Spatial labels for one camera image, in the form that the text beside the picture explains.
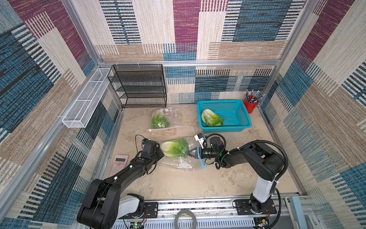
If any chinese cabbage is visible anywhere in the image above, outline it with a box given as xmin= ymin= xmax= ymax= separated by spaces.
xmin=201 ymin=109 xmax=224 ymax=127
xmin=160 ymin=138 xmax=189 ymax=158

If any clear blue-zip bag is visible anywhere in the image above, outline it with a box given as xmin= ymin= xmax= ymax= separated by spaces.
xmin=158 ymin=137 xmax=206 ymax=171

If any clear pink-zip lettuce bag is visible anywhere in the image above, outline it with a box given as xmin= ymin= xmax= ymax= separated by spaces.
xmin=147 ymin=107 xmax=182 ymax=132

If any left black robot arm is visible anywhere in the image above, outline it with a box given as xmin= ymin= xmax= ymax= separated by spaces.
xmin=77 ymin=138 xmax=165 ymax=229

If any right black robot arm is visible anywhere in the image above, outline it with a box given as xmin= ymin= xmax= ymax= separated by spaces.
xmin=190 ymin=133 xmax=288 ymax=214

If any pink calculator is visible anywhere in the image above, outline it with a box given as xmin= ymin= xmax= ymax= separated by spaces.
xmin=110 ymin=155 xmax=129 ymax=176

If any teal plastic basket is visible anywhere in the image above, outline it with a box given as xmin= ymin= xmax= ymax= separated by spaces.
xmin=197 ymin=100 xmax=252 ymax=133

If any grey tape roll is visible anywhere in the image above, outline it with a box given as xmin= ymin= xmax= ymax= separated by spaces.
xmin=174 ymin=210 xmax=198 ymax=229

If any red utensil cup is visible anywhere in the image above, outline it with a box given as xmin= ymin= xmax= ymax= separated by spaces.
xmin=244 ymin=95 xmax=258 ymax=114

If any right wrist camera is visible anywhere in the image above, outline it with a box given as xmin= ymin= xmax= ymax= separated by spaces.
xmin=194 ymin=133 xmax=207 ymax=148

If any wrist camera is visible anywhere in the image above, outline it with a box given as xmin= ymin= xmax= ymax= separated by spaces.
xmin=194 ymin=133 xmax=207 ymax=148
xmin=142 ymin=138 xmax=152 ymax=148

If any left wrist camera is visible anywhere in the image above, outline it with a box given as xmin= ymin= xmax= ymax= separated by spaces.
xmin=142 ymin=138 xmax=152 ymax=148

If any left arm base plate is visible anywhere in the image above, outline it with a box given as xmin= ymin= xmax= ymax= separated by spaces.
xmin=120 ymin=202 xmax=159 ymax=220

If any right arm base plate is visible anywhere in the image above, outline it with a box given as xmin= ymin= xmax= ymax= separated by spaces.
xmin=232 ymin=198 xmax=277 ymax=215

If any black wire shelf rack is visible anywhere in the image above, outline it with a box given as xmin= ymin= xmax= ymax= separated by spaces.
xmin=108 ymin=64 xmax=167 ymax=108

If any white mesh wall basket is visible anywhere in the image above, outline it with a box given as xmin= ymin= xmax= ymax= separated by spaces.
xmin=62 ymin=68 xmax=110 ymax=128

